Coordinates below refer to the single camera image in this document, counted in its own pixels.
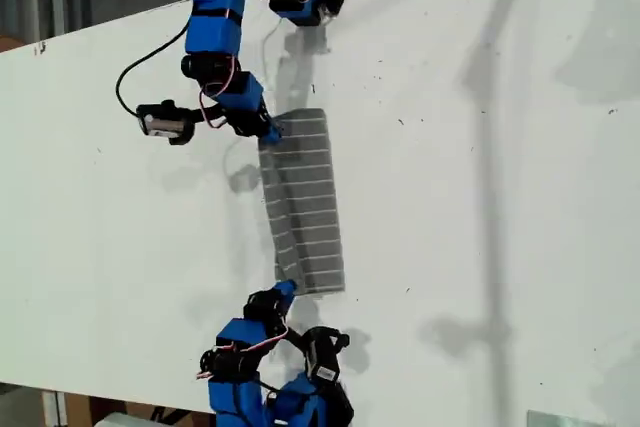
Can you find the grey metal table leg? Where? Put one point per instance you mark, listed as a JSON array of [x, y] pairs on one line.
[[52, 409]]

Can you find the camera black stalk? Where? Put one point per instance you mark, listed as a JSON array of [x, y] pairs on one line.
[[295, 339], [210, 117]]

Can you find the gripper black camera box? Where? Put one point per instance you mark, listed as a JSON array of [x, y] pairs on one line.
[[322, 352], [162, 123]]

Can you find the white box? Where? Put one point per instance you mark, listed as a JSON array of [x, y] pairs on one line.
[[120, 421]]

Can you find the grey striped towel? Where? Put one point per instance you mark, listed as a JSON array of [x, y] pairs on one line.
[[310, 207]]

